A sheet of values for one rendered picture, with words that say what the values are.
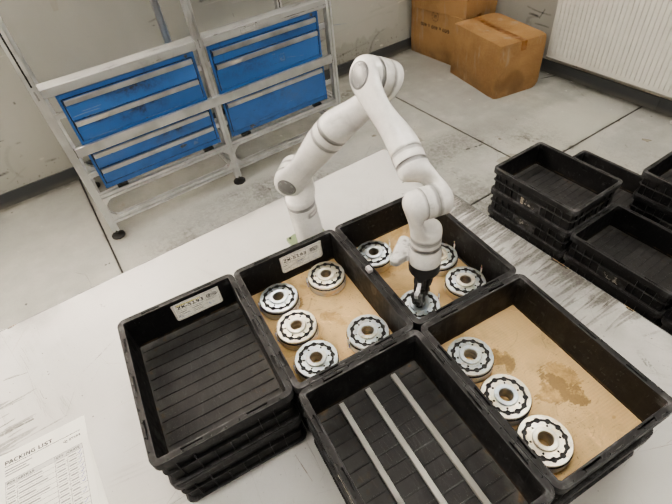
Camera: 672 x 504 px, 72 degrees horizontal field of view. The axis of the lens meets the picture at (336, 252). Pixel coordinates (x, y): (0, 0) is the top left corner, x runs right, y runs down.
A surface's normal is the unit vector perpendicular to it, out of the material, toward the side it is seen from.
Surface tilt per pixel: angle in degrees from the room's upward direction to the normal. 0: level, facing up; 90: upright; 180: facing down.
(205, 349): 0
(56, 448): 0
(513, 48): 89
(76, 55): 90
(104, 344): 0
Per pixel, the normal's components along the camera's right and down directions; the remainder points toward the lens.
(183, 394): -0.10, -0.70
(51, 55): 0.56, 0.55
